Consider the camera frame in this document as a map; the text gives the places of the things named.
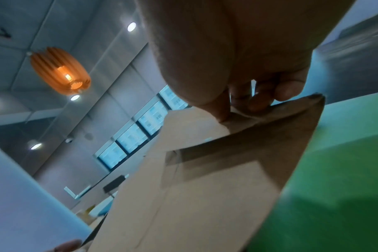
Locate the person's right hand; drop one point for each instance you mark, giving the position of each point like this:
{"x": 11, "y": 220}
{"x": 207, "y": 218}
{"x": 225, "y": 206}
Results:
{"x": 238, "y": 37}

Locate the orange slatted pendant lamp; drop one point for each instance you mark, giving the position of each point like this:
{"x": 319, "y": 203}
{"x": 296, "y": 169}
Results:
{"x": 62, "y": 71}

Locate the black monitor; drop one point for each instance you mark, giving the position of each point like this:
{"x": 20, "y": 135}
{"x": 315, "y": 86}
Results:
{"x": 114, "y": 184}

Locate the person's left hand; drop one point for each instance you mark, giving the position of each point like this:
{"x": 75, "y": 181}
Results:
{"x": 67, "y": 246}

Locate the white dome security camera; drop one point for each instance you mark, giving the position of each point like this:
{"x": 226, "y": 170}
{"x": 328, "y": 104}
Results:
{"x": 69, "y": 140}

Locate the window with dark frame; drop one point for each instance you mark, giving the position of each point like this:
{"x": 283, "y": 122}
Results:
{"x": 136, "y": 133}

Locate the brown cardboard box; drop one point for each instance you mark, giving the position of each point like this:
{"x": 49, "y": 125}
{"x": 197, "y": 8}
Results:
{"x": 192, "y": 196}

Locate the round recessed ceiling light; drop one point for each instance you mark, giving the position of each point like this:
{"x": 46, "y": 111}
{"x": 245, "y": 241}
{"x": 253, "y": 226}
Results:
{"x": 75, "y": 97}
{"x": 35, "y": 146}
{"x": 132, "y": 26}

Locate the white frame stand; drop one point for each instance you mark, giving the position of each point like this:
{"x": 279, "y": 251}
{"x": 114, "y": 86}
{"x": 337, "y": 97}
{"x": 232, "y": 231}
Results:
{"x": 76, "y": 192}

